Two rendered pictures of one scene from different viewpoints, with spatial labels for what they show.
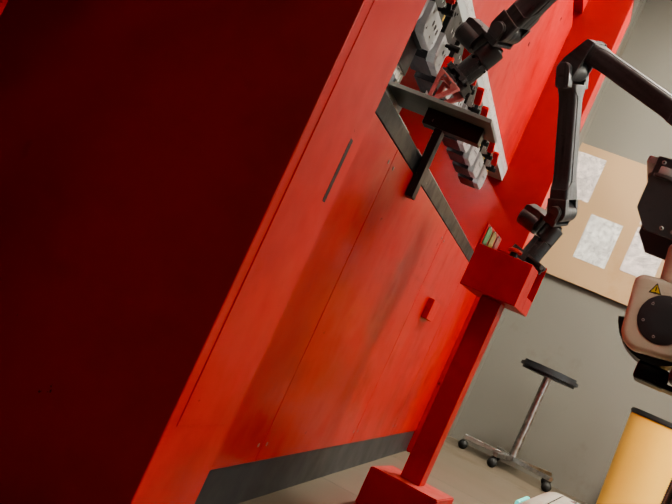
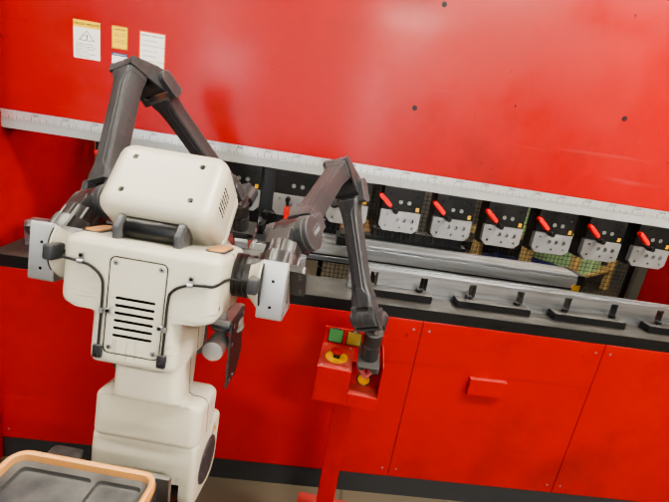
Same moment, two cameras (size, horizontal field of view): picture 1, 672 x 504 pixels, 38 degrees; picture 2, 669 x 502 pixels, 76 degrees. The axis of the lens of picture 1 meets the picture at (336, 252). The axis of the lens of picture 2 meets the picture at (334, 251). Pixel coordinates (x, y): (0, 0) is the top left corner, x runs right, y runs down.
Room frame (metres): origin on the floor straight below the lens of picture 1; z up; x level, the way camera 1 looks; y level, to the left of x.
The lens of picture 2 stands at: (2.13, -1.56, 1.48)
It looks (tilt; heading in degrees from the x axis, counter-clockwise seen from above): 16 degrees down; 70
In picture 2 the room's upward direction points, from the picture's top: 9 degrees clockwise
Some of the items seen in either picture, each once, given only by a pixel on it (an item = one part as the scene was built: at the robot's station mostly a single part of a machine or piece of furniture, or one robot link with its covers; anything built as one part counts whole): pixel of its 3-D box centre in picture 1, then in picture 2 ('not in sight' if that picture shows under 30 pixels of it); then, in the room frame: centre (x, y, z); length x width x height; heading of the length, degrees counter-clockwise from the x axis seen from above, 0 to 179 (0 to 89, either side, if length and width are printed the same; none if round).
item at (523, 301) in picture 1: (506, 270); (349, 367); (2.64, -0.45, 0.75); 0.20 x 0.16 x 0.18; 157
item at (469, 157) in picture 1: (468, 138); (549, 230); (3.46, -0.26, 1.21); 0.15 x 0.09 x 0.17; 165
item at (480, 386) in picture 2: (430, 310); (486, 387); (3.27, -0.38, 0.59); 0.15 x 0.02 x 0.07; 165
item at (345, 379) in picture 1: (358, 334); (381, 395); (2.94, -0.17, 0.42); 3.00 x 0.21 x 0.83; 165
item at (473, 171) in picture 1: (472, 152); (596, 237); (3.65, -0.32, 1.21); 0.15 x 0.09 x 0.17; 165
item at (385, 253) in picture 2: not in sight; (339, 249); (2.79, 0.23, 0.93); 2.30 x 0.14 x 0.10; 165
